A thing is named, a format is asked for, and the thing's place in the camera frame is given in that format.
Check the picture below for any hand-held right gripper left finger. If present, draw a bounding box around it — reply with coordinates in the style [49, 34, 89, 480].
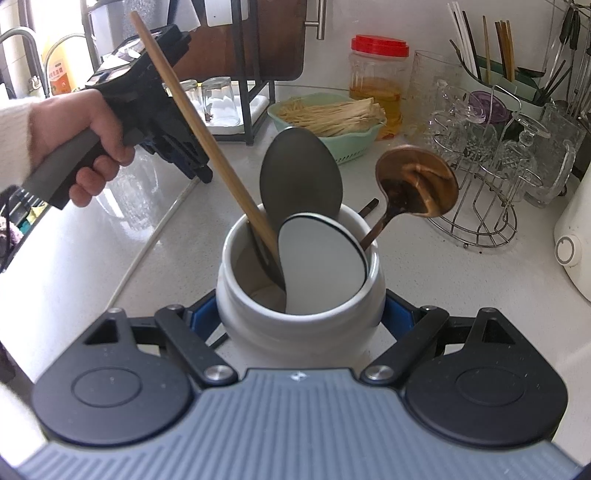
[83, 292, 237, 386]

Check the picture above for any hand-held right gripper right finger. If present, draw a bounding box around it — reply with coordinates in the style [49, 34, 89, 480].
[360, 290, 517, 385]

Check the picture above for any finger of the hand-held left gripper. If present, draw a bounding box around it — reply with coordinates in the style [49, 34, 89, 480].
[137, 137, 195, 180]
[161, 117, 214, 184]

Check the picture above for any wooden chopstick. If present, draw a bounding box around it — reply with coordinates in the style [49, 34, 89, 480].
[130, 10, 282, 278]

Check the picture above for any white ceramic spoon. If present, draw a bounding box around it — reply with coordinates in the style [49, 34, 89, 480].
[277, 212, 369, 315]

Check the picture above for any white ceramic jar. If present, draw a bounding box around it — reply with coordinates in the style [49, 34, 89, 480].
[216, 203, 386, 358]

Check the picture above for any steel spoon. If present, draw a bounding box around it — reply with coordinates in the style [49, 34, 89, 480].
[259, 127, 343, 287]

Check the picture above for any copper spoon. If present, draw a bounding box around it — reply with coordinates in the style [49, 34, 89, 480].
[359, 144, 460, 252]

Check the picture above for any person's left forearm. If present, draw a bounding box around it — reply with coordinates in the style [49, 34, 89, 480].
[0, 98, 37, 190]

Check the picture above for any hanging kitchen utensils set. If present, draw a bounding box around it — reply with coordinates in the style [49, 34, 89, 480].
[540, 0, 591, 116]

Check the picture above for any person's left hand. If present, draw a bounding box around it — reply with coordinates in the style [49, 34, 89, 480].
[28, 89, 137, 208]

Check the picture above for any clear drinking glass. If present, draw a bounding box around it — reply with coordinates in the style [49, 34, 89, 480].
[164, 79, 204, 116]
[201, 76, 242, 127]

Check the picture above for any yellow detergent bottle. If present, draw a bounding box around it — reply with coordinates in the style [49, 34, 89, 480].
[44, 33, 86, 93]

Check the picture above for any black metal dish rack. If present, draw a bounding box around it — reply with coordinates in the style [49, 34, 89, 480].
[81, 0, 278, 146]

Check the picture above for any white plastic board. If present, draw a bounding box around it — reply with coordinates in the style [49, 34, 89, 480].
[205, 0, 232, 26]

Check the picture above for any steel faucet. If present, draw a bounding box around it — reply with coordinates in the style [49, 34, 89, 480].
[0, 27, 49, 97]

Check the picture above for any brown wooden cutting board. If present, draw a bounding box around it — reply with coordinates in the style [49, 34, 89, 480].
[171, 0, 326, 81]

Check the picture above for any bundle of thin wooden sticks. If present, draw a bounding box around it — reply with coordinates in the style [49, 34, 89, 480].
[277, 98, 386, 138]

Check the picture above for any black sink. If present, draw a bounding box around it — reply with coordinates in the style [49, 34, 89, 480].
[0, 185, 51, 273]

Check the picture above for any green plastic basket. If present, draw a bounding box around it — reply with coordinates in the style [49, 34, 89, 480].
[267, 92, 387, 164]

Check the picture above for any white electric cooker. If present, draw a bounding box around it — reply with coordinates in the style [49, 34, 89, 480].
[553, 175, 591, 301]

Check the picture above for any glass goblet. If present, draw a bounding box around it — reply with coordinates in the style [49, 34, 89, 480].
[501, 113, 552, 185]
[427, 78, 499, 167]

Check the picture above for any plastic jar with red lid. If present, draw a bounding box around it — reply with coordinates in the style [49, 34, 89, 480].
[348, 34, 411, 139]

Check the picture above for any small purple cup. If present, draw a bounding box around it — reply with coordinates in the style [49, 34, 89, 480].
[468, 90, 509, 127]

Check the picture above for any clear glass mug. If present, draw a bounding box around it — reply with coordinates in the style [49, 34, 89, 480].
[522, 102, 587, 208]

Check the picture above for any green utensil holder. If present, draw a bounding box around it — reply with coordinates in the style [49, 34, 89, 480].
[462, 55, 548, 121]

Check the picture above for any bunch of assorted chopsticks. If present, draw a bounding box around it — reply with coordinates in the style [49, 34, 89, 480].
[448, 0, 518, 84]

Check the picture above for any wire cup rack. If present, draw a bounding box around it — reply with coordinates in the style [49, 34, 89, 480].
[425, 83, 522, 250]

